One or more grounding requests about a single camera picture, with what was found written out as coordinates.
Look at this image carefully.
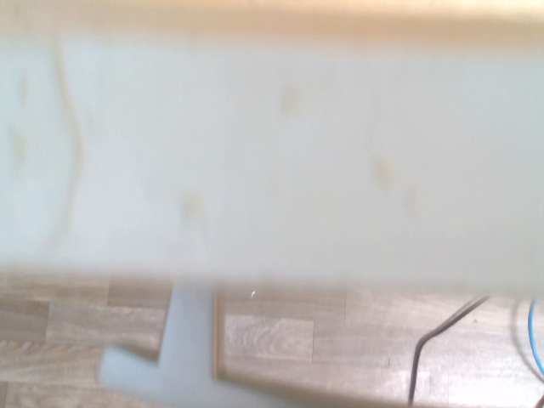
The white drawer with wooden inside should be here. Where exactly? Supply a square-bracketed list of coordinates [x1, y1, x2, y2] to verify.
[0, 0, 544, 294]

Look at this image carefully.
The white cabinet foot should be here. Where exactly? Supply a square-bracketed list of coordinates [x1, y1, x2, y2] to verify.
[99, 284, 222, 408]

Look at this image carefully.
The black floor cable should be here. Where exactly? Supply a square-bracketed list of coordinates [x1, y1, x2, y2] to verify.
[407, 295, 490, 405]

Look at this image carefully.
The blue floor cable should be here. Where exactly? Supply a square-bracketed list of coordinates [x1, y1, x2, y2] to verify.
[528, 297, 544, 377]

